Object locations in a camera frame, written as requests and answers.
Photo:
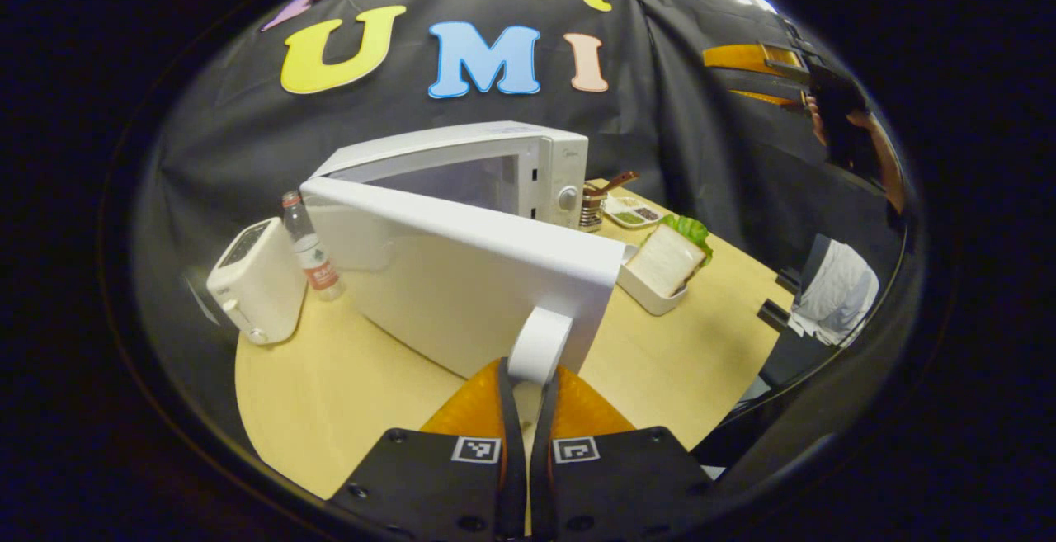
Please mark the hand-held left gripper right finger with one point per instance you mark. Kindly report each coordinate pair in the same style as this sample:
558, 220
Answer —
540, 476

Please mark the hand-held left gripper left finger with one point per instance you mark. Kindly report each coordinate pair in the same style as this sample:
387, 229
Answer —
511, 476

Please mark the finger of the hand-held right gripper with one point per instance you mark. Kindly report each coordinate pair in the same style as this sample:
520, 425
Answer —
767, 97
742, 58

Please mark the sandwich with lettuce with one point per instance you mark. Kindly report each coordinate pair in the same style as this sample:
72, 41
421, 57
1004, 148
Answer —
664, 261

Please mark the white microwave oven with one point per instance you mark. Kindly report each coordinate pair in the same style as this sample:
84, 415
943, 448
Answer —
462, 286

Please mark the white divided bean dish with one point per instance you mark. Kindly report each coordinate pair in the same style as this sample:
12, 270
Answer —
634, 215

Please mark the white crumpled cloth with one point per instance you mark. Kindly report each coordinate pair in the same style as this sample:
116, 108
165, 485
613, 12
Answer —
837, 294

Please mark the white rectangular tray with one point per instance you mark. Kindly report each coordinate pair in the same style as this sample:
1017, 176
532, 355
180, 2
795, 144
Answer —
652, 299

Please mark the red label water bottle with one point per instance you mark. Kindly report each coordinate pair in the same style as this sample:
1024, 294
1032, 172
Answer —
313, 266

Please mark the white toaster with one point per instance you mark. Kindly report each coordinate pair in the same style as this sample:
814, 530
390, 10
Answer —
256, 286

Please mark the black backdrop cloth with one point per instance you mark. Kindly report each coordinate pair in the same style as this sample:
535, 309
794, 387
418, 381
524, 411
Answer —
247, 138

